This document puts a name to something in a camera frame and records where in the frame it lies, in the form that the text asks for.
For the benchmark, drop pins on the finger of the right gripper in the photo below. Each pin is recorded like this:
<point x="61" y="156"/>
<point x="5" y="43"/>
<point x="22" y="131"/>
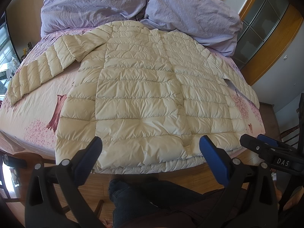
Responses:
<point x="272" y="142"/>
<point x="253" y="144"/>

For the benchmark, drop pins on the dark wooden chair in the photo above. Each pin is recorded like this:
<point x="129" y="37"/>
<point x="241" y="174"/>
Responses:
<point x="17" y="170"/>

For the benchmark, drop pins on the lavender pillow right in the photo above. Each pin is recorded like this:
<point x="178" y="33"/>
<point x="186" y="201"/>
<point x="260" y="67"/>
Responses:
<point x="211" y="23"/>

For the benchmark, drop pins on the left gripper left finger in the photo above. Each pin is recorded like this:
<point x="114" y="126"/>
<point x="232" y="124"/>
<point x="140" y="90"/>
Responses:
<point x="53" y="198"/>

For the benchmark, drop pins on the lavender pillow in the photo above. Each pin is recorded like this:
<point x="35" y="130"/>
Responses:
<point x="59" y="15"/>
<point x="211" y="23"/>

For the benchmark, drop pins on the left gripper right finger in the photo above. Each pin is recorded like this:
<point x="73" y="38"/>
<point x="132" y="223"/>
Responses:
<point x="249" y="197"/>

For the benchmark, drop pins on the person's dark trouser legs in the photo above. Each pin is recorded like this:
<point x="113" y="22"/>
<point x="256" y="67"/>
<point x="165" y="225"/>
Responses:
<point x="155" y="203"/>

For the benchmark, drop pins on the lavender pillow left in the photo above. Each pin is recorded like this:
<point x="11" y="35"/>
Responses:
<point x="59" y="15"/>

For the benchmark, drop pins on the pink floral bed sheet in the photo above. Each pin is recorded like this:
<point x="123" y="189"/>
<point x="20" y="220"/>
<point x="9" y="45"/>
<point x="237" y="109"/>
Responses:
<point x="29" y="124"/>

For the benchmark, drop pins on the cream quilted down jacket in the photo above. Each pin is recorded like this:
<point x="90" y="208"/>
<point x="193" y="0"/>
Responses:
<point x="150" y="96"/>

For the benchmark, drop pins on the wooden glass door cabinet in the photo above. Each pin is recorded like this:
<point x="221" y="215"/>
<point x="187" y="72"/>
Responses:
<point x="269" y="27"/>

